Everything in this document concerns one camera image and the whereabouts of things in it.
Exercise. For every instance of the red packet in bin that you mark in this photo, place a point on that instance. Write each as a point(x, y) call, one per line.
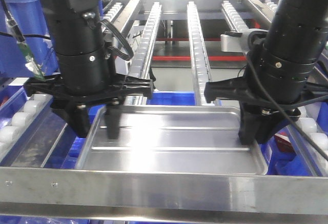
point(283, 143)

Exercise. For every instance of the blue bin lower centre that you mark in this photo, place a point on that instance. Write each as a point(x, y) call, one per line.
point(172, 99)

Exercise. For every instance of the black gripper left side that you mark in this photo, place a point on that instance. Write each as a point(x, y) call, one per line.
point(75, 112)

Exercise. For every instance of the large blue bin upper left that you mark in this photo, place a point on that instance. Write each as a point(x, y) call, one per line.
point(30, 19)

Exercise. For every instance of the blue bin lower right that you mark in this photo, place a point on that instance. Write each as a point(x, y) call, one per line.
point(280, 163)

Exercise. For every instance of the steel front shelf rail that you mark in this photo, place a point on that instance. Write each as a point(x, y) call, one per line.
point(170, 197)

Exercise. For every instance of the small silver ribbed tray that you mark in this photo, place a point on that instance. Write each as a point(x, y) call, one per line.
point(172, 139)

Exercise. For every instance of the centre-right white roller track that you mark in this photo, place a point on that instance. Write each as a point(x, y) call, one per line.
point(306, 136)

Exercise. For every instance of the blue bin lower left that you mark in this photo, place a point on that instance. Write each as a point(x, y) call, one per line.
point(13, 99)

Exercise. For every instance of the green circuit board on cable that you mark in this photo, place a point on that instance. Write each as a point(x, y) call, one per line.
point(31, 63)

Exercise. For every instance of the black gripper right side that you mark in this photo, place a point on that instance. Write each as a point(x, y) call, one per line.
point(260, 115)

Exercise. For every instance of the far left white roller track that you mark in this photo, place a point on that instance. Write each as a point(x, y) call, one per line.
point(22, 119)

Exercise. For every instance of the centre-left white roller track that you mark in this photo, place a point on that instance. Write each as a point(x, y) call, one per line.
point(141, 62)

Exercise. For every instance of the centre white roller track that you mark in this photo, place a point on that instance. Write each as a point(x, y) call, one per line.
point(200, 65)

